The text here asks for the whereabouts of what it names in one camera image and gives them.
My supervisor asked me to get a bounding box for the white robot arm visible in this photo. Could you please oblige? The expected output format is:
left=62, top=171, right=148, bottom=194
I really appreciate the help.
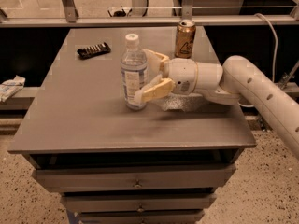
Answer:
left=134, top=49, right=299, bottom=159

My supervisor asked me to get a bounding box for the grey metal railing frame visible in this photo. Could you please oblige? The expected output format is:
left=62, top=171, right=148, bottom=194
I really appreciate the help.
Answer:
left=0, top=0, right=299, bottom=28

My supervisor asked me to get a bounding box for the grey drawer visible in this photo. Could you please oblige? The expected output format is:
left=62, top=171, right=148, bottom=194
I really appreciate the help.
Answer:
left=32, top=164, right=235, bottom=193
left=61, top=193, right=216, bottom=213
left=79, top=210, right=205, bottom=224

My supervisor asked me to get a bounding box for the black drill bit holder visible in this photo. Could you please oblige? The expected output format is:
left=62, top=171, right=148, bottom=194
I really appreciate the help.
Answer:
left=77, top=42, right=111, bottom=59

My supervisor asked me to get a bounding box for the white tissue packet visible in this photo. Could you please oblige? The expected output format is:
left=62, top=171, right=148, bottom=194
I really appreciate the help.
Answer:
left=0, top=76, right=25, bottom=102

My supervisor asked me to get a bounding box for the grey drawer cabinet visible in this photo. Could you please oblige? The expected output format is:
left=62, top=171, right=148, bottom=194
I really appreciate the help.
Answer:
left=7, top=26, right=257, bottom=224

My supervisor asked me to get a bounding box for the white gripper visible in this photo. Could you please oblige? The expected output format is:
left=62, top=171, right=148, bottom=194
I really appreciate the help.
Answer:
left=134, top=49, right=197, bottom=104

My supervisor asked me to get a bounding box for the middle grey drawer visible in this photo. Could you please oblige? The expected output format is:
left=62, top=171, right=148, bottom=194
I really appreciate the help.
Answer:
left=61, top=193, right=216, bottom=213

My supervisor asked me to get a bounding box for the bottom grey drawer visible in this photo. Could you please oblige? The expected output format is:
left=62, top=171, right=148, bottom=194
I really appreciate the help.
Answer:
left=79, top=210, right=205, bottom=224

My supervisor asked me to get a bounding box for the top grey drawer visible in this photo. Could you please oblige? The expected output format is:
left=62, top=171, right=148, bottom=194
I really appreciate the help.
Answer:
left=32, top=164, right=235, bottom=193

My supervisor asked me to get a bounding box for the gold soda can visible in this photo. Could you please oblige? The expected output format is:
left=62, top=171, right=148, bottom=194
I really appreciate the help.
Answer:
left=175, top=19, right=196, bottom=59

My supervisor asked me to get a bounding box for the blue plastic water bottle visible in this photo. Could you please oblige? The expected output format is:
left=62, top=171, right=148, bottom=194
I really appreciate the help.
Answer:
left=121, top=34, right=148, bottom=110

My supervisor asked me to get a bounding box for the white cable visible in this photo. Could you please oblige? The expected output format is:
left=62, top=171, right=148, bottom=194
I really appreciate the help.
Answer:
left=238, top=12, right=279, bottom=108

